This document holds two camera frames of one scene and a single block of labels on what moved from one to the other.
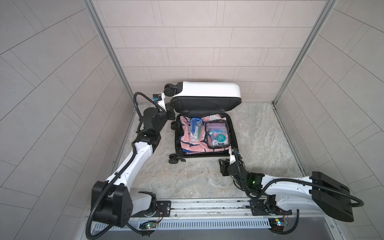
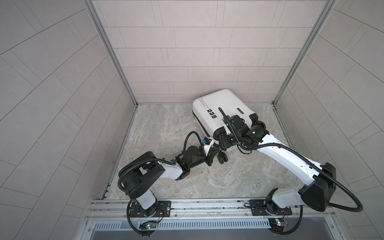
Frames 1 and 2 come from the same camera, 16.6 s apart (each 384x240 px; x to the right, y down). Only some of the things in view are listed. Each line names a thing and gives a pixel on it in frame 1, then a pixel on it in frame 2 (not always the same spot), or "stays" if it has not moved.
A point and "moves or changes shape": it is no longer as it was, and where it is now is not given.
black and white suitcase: (205, 127) moves or changes shape
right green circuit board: (277, 224) stays
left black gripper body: (161, 119) → (199, 160)
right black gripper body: (224, 169) → (230, 139)
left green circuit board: (149, 225) stays
